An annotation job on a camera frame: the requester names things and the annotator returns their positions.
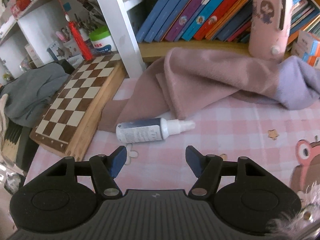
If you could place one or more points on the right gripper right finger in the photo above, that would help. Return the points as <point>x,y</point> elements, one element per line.
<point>207,169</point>

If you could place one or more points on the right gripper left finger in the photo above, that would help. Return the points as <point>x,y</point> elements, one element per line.
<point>105,169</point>

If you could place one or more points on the wooden chess board box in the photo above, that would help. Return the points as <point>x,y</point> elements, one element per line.
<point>68,124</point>

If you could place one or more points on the white spray bottle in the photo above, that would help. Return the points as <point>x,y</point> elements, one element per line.
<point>148,130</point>

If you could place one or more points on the pink checkered tablecloth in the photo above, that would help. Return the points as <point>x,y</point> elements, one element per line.
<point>268,134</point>

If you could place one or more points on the black piano keyboard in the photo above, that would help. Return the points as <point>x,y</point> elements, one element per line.
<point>18,149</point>

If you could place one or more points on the pink purple cloth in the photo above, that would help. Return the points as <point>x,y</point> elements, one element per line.
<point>185,81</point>

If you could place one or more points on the grey cloth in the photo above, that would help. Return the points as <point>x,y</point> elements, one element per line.
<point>29,94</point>

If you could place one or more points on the red tassel ornament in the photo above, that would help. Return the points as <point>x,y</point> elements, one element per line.
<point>85,51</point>

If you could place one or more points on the white pen holder cup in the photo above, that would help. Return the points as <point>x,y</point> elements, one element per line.
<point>72,48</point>

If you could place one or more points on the green lid white jar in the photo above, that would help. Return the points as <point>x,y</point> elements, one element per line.
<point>102,40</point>

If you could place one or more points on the orange white medicine boxes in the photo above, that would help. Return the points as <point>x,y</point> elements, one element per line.
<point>307,47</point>

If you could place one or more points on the row of leaning books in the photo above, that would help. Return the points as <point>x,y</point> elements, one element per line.
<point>171,20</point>

